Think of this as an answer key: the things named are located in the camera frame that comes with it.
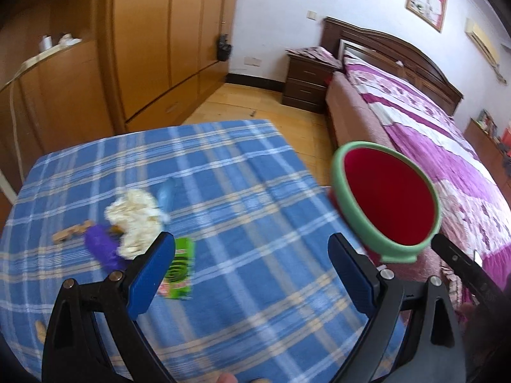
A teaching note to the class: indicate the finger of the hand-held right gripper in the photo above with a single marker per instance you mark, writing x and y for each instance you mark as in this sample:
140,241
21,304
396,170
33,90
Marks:
467,273

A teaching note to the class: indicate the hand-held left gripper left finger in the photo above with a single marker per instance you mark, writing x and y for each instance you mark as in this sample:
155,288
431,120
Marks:
151,275

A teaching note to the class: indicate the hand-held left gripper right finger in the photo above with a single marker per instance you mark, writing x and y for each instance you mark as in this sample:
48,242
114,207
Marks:
351,275

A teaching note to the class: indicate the green snack packet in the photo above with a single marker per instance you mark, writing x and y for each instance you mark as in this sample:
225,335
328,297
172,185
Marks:
179,275

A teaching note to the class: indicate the purple eggplant toy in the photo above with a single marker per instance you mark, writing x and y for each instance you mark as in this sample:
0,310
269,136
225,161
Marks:
102,245

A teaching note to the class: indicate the white tissue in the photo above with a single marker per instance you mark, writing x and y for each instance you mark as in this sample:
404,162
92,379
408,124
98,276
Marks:
133,217
68,40

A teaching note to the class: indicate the red bin with green rim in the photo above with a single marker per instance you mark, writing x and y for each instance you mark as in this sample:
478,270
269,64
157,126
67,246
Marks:
387,195

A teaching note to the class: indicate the wooden puzzle block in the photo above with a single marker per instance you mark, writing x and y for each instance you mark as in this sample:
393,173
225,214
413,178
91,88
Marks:
72,232

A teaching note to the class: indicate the person's right hand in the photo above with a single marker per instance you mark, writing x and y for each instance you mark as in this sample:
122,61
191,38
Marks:
487,347

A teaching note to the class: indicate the person's left hand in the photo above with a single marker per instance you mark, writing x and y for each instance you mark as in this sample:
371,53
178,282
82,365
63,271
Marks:
228,378

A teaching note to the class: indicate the blue plaid tablecloth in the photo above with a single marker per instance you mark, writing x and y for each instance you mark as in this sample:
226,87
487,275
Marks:
247,215

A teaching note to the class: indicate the peanut in shell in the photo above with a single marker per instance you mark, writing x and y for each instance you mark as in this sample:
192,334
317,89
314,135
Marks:
40,329

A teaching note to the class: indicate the light wooden side cabinet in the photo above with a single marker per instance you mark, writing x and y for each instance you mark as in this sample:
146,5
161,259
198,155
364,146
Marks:
485,147

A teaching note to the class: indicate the bed with purple floral quilt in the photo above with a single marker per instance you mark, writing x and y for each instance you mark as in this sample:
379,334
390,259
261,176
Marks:
431,135

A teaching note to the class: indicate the row of books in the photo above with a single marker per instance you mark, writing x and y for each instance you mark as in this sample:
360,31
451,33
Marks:
489,121

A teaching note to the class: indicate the dark wooden nightstand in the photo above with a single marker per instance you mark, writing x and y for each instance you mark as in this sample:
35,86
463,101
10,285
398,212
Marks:
307,85

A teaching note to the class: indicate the wooden shelf cabinet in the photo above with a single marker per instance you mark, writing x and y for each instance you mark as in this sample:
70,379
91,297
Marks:
60,99

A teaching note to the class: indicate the patterned cloth on nightstand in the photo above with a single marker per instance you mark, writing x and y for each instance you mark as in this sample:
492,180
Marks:
313,56

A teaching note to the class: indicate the dark wooden headboard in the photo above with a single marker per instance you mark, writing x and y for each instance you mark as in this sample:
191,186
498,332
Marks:
399,52

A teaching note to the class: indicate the wooden wardrobe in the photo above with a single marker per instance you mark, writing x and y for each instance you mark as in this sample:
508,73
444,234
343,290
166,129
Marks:
167,40

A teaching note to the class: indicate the white power strip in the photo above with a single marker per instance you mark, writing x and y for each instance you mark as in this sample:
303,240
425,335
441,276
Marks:
38,60

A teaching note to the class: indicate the white tissue on shelf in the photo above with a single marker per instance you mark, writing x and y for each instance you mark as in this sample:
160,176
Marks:
68,40

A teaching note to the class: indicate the white charger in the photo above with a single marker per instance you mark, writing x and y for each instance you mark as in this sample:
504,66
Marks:
46,43

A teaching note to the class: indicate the wall air conditioner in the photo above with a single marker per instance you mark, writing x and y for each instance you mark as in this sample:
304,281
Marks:
483,42

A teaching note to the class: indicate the white wall outlet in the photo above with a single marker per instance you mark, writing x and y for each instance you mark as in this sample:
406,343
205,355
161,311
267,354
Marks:
252,62

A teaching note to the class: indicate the black hanging camera bag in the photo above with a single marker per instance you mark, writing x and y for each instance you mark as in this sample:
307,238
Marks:
224,50

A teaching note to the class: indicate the white wall switch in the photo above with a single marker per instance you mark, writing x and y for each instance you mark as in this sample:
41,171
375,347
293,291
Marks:
311,14

